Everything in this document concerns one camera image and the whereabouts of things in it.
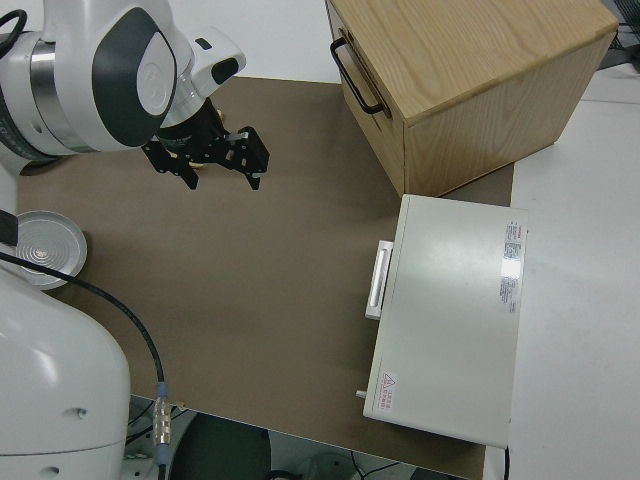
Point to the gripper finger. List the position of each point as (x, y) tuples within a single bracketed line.
[(7, 227)]

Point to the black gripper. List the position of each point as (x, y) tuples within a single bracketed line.
[(200, 145)]

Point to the gray plate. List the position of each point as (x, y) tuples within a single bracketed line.
[(47, 240)]

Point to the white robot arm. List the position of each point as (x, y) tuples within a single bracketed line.
[(65, 350)]

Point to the brown table mat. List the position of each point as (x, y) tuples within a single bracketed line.
[(250, 275)]

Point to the white toaster oven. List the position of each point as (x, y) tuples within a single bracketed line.
[(450, 325)]

